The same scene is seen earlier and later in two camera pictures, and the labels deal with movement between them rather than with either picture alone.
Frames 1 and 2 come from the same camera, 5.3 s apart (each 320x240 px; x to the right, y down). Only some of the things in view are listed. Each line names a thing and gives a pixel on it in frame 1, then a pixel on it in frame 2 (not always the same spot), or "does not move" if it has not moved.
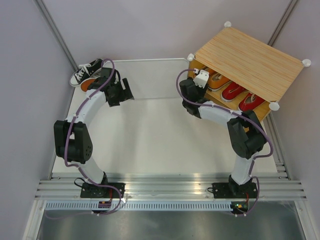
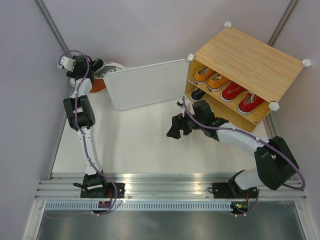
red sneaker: (231, 91) does not move
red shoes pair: (250, 102) does not move
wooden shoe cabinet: (243, 73) does not move
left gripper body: (118, 94) to (75, 73)
